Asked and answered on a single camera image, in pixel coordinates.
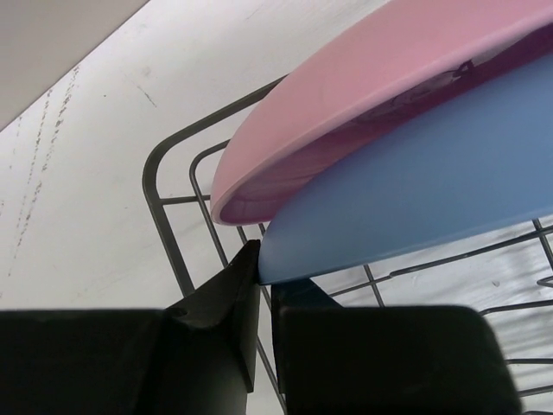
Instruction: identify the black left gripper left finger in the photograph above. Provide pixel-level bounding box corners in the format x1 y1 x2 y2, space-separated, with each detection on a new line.
1 240 260 414

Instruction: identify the wire dish rack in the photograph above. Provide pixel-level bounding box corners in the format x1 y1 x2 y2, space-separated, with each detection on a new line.
142 85 552 414

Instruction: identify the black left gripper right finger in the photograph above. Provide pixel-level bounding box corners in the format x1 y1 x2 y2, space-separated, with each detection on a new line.
270 280 523 414

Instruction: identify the pink plate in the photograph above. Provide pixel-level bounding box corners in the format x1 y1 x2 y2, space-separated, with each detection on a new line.
210 0 552 225

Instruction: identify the blue plate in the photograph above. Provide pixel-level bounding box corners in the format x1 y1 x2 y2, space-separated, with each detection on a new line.
258 55 552 284

